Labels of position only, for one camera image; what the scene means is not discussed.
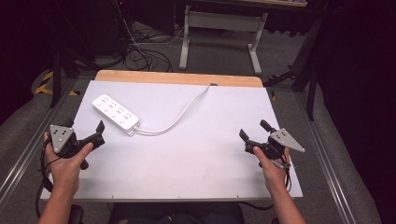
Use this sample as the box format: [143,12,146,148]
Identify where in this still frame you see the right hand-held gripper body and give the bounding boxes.
[244,127,306,170]

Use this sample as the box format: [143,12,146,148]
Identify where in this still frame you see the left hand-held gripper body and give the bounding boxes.
[49,124,106,159]

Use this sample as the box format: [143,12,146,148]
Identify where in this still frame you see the person's left hand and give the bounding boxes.
[43,132,94,198]

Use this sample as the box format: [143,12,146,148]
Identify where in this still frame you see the person's right hand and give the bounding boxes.
[252,145,291,194]

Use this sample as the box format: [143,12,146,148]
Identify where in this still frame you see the white power strip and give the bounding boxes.
[92,93,140,137]

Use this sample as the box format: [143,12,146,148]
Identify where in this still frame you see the black tripod stand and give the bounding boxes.
[48,0,102,109]

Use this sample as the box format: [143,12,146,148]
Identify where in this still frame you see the black metal stand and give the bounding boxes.
[262,12,325,121]

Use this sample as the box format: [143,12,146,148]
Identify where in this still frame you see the aluminium rail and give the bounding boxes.
[0,77,79,204]
[293,91,358,224]

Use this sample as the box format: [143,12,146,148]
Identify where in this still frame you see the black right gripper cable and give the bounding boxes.
[239,153,294,210]

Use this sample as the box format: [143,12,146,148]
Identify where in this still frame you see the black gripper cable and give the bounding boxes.
[239,153,294,210]
[35,136,64,219]

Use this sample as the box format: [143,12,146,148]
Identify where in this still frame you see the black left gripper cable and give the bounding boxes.
[35,136,64,219]

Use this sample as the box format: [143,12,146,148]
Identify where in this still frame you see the white power strip cable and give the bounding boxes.
[134,82,213,136]

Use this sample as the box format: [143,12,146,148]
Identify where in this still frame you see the tangle of black floor cables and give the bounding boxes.
[122,18,188,73]

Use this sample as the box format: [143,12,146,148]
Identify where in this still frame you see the white metal desk frame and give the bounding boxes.
[178,4,269,76]

